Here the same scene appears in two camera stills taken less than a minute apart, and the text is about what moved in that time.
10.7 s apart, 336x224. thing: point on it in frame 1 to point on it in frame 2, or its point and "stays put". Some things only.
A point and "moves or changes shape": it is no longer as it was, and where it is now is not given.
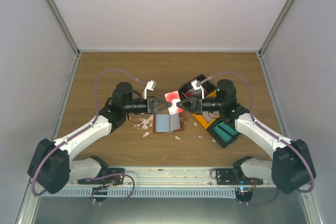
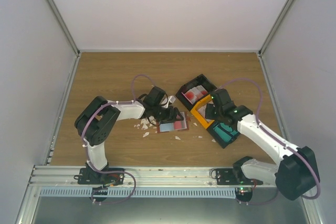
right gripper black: x=194 y=109 to x=208 y=115
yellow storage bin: x=207 y=118 stays put
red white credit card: x=174 y=98 moves or changes shape
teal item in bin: x=224 y=131 stays put
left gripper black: x=151 y=107 to x=171 y=116
